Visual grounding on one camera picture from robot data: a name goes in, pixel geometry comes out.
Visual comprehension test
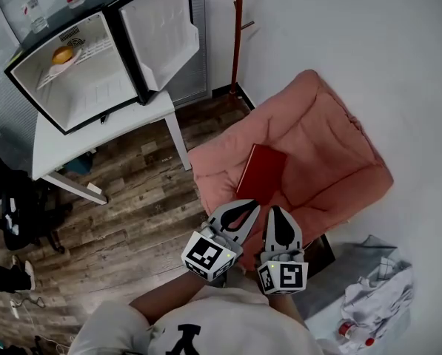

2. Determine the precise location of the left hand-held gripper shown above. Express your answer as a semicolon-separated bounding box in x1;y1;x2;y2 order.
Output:
181;198;261;283

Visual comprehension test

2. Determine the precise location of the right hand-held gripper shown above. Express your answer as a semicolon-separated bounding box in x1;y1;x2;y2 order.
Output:
256;205;309;296

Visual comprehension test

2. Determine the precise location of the red book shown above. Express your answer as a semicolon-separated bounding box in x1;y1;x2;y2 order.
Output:
235;143;288;206

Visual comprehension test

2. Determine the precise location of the pink cushioned chair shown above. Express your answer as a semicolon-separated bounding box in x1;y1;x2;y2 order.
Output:
187;69;395;271

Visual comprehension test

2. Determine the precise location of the person's left forearm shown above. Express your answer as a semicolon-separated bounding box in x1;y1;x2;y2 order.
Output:
129;270;207;325

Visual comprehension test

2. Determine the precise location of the person's right forearm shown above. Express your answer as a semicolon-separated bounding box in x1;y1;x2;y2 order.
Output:
267;292;307;327

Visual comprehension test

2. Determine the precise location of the person's white t-shirt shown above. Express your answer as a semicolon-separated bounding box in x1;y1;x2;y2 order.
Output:
68;285;340;355

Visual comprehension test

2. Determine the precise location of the crumpled white cloth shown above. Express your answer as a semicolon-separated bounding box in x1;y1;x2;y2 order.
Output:
341;255;414;347

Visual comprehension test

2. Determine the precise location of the plastic bottle with red cap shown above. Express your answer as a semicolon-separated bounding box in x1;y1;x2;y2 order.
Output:
338;319;376;348

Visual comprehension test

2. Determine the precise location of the white table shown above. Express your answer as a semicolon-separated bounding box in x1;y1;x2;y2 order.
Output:
31;89;192;206

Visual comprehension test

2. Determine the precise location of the teal waste bin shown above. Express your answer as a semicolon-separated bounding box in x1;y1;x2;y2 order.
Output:
64;153;94;173

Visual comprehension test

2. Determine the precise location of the brown wooden coat stand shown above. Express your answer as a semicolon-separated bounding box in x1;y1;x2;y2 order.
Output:
220;0;255;98

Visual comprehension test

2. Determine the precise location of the black and white mini fridge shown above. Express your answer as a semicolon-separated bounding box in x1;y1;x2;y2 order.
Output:
4;0;200;136

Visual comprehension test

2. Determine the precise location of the black office chair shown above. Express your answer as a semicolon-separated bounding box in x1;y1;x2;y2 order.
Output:
0;135;73;254

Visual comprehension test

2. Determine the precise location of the pink plate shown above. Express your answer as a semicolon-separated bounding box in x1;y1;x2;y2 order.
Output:
48;48;84;76

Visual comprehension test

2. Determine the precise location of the orange round fruit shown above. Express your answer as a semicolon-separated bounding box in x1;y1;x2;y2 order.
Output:
51;46;75;65

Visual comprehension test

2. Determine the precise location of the clear plastic bottle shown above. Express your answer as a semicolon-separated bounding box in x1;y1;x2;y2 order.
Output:
19;0;50;33

